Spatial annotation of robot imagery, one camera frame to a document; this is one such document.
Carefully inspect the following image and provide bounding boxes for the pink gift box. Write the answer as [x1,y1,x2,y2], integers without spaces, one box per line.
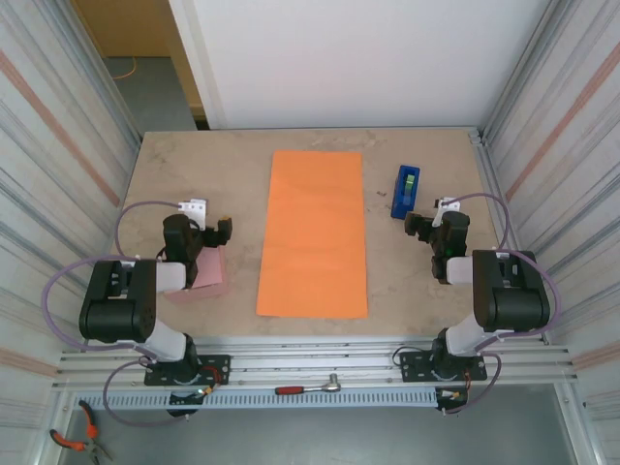
[163,246,228,305]

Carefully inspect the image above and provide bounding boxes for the orange wrapping paper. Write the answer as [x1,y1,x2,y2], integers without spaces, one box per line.
[255,150,369,320]

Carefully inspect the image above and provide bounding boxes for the blue tape dispenser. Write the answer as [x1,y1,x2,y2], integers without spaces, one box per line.
[389,165,421,222]

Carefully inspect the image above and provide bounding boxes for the yellow wooden door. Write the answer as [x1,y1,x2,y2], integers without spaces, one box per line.
[72,0,207,122]

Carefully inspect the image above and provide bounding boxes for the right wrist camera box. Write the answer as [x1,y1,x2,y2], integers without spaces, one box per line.
[432,197,461,228]

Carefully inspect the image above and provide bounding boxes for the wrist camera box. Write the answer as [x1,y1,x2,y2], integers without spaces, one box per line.
[176,198,210,229]
[432,197,461,228]

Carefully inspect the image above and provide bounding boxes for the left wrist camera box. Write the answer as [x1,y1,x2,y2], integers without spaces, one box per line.
[176,198,210,229]

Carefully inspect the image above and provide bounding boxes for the aluminium side rail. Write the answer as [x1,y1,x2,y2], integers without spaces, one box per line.
[467,125,551,346]

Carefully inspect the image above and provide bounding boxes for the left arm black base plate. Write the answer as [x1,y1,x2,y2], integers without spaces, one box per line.
[143,354,232,388]

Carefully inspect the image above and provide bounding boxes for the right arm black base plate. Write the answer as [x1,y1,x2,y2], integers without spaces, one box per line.
[399,349,488,384]

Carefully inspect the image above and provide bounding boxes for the aluminium rail frame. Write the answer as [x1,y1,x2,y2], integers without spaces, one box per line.
[52,335,580,394]

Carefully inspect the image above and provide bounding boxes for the red handled ratchet wrench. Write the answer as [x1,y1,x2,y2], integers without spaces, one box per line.
[274,372,343,396]

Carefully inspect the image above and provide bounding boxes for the orange floor cable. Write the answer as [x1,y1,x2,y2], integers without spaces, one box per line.
[111,56,140,81]

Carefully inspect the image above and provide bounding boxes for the grey slotted cable duct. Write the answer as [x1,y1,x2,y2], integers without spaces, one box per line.
[72,389,440,411]

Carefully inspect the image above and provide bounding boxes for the orange handled pliers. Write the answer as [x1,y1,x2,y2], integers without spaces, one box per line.
[49,399,115,462]

